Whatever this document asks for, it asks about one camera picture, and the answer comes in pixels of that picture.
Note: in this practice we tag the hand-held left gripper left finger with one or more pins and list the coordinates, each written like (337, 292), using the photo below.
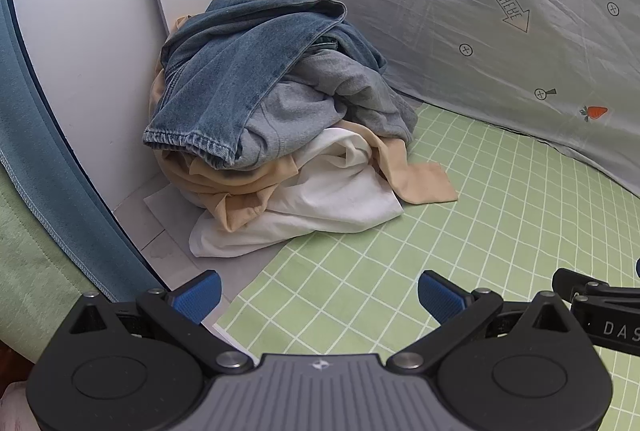
(197, 295)

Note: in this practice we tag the grey carrot print quilt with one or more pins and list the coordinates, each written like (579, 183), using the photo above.
(475, 21)

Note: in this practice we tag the blue curtain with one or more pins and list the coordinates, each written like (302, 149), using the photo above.
(50, 161)

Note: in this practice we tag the white garment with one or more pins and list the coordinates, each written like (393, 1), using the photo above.
(325, 198)

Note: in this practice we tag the grey sweatshirt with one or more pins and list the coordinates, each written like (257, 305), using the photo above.
(310, 103)

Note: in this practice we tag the beige garment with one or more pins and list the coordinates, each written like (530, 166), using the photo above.
(230, 191)

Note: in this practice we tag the green fabric curtain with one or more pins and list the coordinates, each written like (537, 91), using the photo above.
(35, 271)

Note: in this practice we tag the green checked bed sheet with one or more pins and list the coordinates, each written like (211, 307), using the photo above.
(450, 231)

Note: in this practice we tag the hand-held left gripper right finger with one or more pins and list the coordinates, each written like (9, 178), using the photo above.
(440, 296)

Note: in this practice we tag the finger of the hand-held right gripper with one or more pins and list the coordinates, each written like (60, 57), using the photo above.
(590, 280)

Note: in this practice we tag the blue denim jeans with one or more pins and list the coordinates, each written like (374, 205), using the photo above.
(235, 71)

